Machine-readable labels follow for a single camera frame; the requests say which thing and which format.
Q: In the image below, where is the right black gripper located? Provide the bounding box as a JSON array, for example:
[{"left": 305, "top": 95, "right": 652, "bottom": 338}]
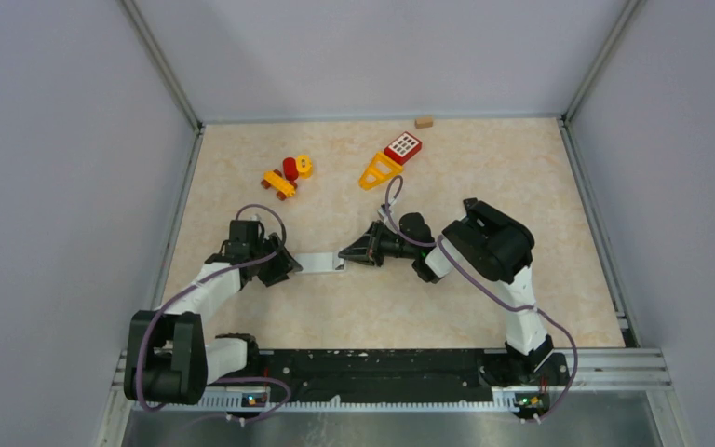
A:
[{"left": 340, "top": 220, "right": 418, "bottom": 267}]

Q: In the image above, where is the white remote control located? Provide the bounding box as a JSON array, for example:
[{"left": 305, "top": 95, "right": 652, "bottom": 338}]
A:
[{"left": 294, "top": 251, "right": 345, "bottom": 275}]

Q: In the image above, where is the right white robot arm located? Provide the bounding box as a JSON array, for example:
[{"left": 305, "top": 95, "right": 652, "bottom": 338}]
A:
[{"left": 338, "top": 198, "right": 573, "bottom": 388}]

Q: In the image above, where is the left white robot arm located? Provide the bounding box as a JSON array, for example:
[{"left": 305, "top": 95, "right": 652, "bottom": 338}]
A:
[{"left": 123, "top": 220, "right": 302, "bottom": 409}]

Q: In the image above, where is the orange toy piece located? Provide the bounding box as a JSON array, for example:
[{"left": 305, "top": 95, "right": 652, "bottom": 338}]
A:
[{"left": 261, "top": 169, "right": 297, "bottom": 201}]

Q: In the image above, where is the yellow triangle toy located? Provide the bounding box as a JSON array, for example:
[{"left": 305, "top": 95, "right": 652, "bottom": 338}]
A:
[{"left": 358, "top": 152, "right": 403, "bottom": 190}]

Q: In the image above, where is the red cylinder toy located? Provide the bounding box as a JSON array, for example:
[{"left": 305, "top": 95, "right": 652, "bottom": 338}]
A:
[{"left": 282, "top": 157, "right": 299, "bottom": 183}]

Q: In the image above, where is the red toy block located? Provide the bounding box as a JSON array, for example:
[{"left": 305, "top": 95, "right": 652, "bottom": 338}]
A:
[{"left": 384, "top": 132, "right": 423, "bottom": 165}]

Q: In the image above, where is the small wooden block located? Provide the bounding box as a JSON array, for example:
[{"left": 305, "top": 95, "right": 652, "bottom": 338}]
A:
[{"left": 414, "top": 115, "right": 434, "bottom": 129}]

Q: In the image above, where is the yellow ring toy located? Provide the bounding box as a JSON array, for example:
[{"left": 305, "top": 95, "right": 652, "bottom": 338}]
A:
[{"left": 295, "top": 155, "right": 314, "bottom": 179}]

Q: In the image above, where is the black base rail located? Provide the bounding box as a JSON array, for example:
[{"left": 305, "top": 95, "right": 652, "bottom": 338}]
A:
[{"left": 196, "top": 348, "right": 556, "bottom": 421}]

